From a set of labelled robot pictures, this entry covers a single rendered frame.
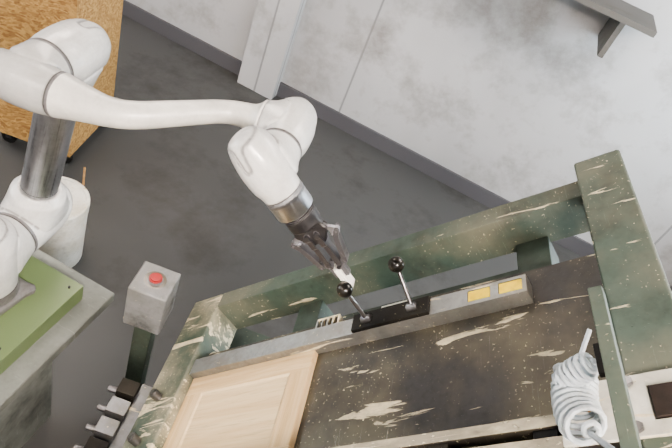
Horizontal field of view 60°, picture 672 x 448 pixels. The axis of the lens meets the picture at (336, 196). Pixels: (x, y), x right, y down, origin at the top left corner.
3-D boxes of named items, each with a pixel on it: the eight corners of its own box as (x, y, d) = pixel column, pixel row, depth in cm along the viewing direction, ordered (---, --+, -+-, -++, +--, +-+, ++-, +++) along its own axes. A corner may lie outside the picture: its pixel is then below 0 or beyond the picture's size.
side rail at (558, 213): (243, 315, 190) (223, 293, 185) (594, 213, 141) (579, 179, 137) (237, 330, 185) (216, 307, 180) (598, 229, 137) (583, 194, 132)
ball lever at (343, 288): (363, 317, 141) (334, 280, 135) (376, 314, 139) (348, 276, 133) (360, 330, 138) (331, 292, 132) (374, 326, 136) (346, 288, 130)
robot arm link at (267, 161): (294, 200, 117) (313, 162, 127) (249, 140, 110) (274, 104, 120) (254, 213, 123) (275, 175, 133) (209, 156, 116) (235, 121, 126)
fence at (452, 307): (204, 367, 167) (195, 359, 166) (532, 286, 126) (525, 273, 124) (197, 382, 164) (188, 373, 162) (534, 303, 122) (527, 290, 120)
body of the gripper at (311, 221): (316, 194, 128) (338, 225, 132) (285, 206, 131) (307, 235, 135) (309, 215, 122) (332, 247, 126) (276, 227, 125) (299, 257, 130)
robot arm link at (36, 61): (38, 78, 116) (79, 52, 126) (-44, 48, 117) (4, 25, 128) (44, 131, 124) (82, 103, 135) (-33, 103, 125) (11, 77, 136)
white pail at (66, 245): (52, 218, 298) (54, 147, 269) (101, 247, 295) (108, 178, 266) (2, 255, 273) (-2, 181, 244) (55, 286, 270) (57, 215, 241)
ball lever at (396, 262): (408, 311, 136) (388, 256, 136) (423, 307, 134) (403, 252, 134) (403, 316, 132) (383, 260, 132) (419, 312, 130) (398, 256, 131)
